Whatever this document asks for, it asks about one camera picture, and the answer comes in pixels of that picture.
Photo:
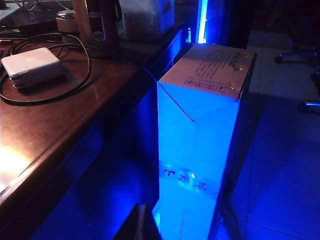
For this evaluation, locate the gold metal thermos bottle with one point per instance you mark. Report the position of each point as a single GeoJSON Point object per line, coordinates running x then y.
{"type": "Point", "coordinates": [96, 22]}

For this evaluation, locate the office chair base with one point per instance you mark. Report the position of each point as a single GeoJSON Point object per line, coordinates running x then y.
{"type": "Point", "coordinates": [308, 105]}

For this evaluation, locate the blue lit vertical post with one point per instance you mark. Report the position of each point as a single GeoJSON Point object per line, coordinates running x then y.
{"type": "Point", "coordinates": [201, 22]}

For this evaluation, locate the translucent white plastic container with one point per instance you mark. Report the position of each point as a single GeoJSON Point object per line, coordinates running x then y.
{"type": "Point", "coordinates": [147, 20]}

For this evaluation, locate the white power adapter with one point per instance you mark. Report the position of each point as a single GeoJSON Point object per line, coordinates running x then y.
{"type": "Point", "coordinates": [32, 66]}

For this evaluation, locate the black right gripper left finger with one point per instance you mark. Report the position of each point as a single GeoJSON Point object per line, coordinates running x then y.
{"type": "Point", "coordinates": [135, 225]}

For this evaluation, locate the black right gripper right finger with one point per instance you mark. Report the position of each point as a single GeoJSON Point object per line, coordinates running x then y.
{"type": "Point", "coordinates": [150, 227]}

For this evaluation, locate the round silver tin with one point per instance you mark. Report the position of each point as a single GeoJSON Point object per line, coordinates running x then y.
{"type": "Point", "coordinates": [66, 21]}

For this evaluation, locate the tall cardboard box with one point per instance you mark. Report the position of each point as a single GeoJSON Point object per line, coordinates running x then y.
{"type": "Point", "coordinates": [197, 140]}

